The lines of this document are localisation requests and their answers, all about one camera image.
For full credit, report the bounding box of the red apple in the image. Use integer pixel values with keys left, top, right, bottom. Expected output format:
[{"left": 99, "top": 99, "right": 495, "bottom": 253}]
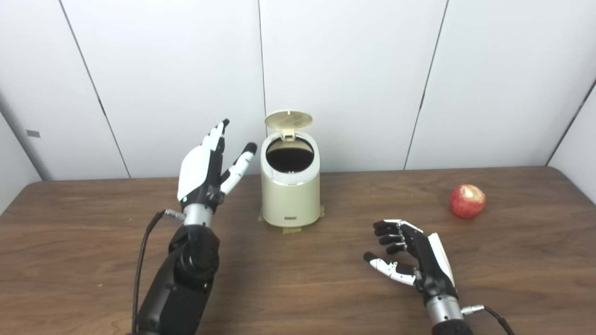
[{"left": 449, "top": 184, "right": 487, "bottom": 219}]

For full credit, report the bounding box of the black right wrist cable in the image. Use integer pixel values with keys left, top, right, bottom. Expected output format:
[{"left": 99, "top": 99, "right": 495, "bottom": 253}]
[{"left": 461, "top": 304, "right": 516, "bottom": 335}]

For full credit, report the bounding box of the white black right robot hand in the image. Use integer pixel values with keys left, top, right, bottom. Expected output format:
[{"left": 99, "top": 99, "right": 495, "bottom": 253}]
[{"left": 363, "top": 219, "right": 459, "bottom": 305}]

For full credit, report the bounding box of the cream-colored bin body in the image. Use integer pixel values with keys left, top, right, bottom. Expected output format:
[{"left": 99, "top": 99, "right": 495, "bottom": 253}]
[{"left": 260, "top": 132, "right": 321, "bottom": 228}]

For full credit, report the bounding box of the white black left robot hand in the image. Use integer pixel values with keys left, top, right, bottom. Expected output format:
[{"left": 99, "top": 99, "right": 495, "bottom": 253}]
[{"left": 177, "top": 119, "right": 258, "bottom": 217}]

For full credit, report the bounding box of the cream round bin lid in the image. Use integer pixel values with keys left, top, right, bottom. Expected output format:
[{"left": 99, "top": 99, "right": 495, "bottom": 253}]
[{"left": 264, "top": 110, "right": 313, "bottom": 141}]

